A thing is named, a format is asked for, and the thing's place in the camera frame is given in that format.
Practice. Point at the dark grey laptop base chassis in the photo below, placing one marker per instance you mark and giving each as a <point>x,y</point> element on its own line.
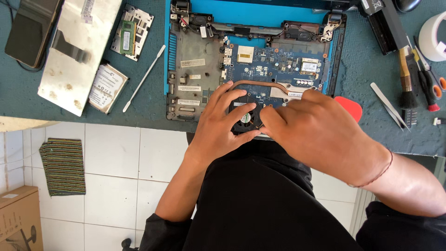
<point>195,52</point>

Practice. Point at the black laptop battery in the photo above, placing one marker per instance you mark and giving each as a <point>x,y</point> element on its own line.
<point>385,28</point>

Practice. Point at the person's right hand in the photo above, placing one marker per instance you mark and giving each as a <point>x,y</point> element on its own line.
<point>320,132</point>

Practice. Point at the dark phone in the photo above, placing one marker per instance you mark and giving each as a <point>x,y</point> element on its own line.
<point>29,31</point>

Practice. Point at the striped cloth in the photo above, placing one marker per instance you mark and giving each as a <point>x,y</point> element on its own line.
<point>62,167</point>

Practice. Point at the person's left hand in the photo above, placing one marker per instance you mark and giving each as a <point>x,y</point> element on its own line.
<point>212,132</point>

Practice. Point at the black laptop speaker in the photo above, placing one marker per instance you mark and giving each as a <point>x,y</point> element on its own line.
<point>199,20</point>
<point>300,34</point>

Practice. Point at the black screwdriver bit holder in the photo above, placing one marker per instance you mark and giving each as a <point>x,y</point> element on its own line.
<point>410,117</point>

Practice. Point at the small white connector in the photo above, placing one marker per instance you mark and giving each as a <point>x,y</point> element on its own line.
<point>438,121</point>

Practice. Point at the teal desk mat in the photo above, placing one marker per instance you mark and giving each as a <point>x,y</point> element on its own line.
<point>149,101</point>

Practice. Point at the grey laptop cover panel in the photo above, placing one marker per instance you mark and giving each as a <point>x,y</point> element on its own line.
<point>141,31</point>

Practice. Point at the green memory module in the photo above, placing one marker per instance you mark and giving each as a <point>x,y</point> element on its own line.
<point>128,37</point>

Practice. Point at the silver hard drive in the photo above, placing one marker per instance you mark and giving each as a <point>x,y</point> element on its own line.
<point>106,87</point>

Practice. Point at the black fan with copper heatpipe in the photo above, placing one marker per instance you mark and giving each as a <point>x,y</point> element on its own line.
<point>249,120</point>

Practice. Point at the white plastic spudger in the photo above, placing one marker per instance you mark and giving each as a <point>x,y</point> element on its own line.
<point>144,78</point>

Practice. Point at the brown cardboard box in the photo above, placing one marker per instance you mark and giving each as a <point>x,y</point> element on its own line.
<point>17,219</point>

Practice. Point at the blue laptop motherboard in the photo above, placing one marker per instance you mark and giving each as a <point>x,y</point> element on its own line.
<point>275,66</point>

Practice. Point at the black chair caster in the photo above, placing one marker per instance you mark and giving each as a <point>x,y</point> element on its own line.
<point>126,244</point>

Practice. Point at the person's black clothing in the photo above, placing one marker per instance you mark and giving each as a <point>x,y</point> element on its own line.
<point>258,209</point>

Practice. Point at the black screwdriver with red tip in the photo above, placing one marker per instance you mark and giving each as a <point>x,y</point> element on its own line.
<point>427,87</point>

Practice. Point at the silver-backed laptop keyboard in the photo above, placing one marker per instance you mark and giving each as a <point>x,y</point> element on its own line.
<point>82,66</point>

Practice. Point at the white tape roll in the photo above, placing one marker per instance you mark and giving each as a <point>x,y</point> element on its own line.
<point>432,38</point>

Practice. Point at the silver tweezers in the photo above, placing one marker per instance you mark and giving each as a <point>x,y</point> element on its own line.
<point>388,104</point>

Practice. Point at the black computer mouse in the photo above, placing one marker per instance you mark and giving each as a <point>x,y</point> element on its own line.
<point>407,4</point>

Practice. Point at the red plastic pick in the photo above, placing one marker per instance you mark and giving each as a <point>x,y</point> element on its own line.
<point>350,107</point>

